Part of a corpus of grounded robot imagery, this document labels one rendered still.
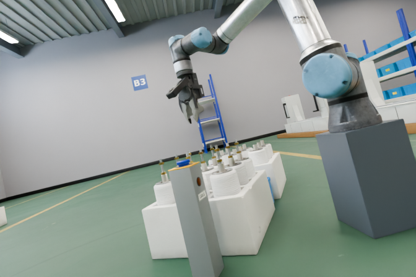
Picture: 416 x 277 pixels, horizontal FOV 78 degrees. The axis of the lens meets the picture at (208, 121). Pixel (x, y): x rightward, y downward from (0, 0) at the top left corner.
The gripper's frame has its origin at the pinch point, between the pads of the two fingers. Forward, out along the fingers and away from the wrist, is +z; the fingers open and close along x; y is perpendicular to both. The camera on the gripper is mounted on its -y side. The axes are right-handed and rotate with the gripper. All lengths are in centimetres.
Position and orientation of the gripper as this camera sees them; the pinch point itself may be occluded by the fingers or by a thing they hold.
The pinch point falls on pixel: (192, 119)
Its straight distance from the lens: 105.0
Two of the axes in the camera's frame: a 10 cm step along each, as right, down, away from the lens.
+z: 2.3, 9.7, -0.6
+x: -7.2, 2.1, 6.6
